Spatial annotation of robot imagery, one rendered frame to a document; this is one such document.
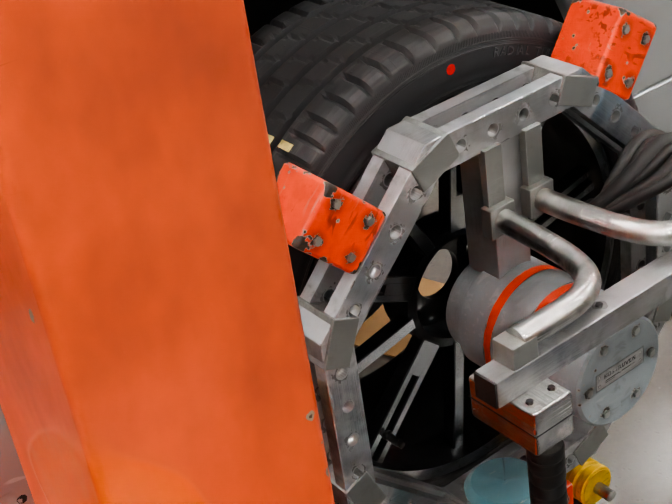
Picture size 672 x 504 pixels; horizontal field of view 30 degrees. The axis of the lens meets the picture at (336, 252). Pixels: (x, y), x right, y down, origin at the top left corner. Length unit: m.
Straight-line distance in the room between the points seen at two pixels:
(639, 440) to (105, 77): 2.03
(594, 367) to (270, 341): 0.60
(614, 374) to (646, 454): 1.20
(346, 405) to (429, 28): 0.41
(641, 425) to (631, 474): 0.15
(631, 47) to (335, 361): 0.48
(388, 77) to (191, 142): 0.63
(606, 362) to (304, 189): 0.37
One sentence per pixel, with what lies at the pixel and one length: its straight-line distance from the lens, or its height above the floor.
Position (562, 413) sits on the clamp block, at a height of 0.93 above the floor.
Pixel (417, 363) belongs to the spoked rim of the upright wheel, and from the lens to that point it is 1.51.
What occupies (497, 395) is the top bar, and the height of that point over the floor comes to 0.97.
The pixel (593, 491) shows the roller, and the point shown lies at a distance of 1.72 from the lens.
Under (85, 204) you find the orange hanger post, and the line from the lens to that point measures 0.68.
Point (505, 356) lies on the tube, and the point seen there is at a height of 0.99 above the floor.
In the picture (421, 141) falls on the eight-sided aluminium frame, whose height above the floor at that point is 1.12.
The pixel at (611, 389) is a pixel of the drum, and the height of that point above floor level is 0.83.
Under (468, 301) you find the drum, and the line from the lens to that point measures 1.40.
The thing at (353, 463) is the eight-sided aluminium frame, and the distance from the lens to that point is 1.35.
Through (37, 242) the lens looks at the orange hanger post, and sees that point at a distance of 0.67.
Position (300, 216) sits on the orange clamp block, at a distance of 1.19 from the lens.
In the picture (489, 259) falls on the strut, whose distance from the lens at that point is 1.39.
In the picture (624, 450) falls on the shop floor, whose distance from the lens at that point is 2.56.
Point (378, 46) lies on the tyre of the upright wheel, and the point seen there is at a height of 1.17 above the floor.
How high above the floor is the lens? 1.68
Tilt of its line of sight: 31 degrees down
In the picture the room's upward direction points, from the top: 9 degrees counter-clockwise
